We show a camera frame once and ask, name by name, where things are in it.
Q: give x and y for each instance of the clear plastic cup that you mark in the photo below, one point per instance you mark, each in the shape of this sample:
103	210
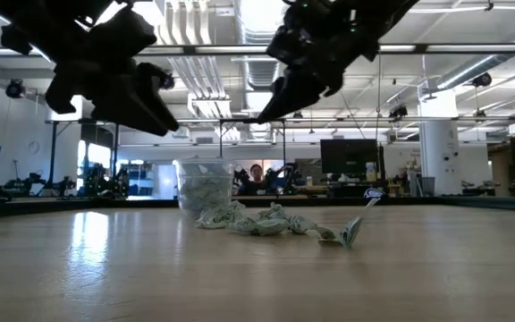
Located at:
204	188

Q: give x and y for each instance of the black table frame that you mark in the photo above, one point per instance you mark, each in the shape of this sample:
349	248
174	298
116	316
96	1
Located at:
61	208

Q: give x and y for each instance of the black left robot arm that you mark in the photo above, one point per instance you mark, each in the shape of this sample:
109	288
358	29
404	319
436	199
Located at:
38	13

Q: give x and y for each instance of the grey ceiling pipe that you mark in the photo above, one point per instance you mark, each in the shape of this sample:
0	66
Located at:
485	62

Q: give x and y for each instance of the white round column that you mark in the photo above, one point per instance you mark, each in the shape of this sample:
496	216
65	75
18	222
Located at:
441	152

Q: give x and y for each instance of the silver ribbed ceiling duct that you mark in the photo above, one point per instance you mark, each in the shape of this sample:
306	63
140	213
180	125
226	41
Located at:
262	71

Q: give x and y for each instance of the white bottle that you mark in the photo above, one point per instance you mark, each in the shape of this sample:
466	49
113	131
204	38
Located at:
370	172

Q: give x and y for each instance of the black background rig frame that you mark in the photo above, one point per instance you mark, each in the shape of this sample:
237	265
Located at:
53	152
284	138

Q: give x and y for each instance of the black computer monitor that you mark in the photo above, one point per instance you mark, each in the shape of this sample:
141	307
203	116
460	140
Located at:
349	156

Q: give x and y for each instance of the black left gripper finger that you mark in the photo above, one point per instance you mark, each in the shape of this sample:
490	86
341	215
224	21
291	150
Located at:
154	89
128	112

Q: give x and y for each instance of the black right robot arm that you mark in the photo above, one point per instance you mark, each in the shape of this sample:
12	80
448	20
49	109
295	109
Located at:
396	11

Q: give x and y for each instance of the black background robot arm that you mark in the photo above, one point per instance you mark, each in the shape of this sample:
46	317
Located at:
25	183
284	176
101	181

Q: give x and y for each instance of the black overhead frame bar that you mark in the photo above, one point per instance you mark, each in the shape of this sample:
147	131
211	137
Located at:
188	49

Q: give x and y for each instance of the person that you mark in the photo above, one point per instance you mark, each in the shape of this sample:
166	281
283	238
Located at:
256	179

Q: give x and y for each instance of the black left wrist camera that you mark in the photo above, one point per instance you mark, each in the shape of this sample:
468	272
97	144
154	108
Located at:
125	31

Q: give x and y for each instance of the white ceiling pipes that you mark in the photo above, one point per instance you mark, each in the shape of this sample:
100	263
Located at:
204	76

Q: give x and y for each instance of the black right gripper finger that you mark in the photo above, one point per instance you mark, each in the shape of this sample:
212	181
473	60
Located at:
298	100
304	77

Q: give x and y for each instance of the black ceiling spotlight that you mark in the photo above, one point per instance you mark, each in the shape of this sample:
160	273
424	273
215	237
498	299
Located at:
14	88
481	79
166	81

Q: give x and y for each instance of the white and blue object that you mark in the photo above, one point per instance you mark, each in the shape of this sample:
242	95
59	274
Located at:
376	192

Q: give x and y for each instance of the grey waste bin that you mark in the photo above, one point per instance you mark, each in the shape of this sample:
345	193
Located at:
428	185

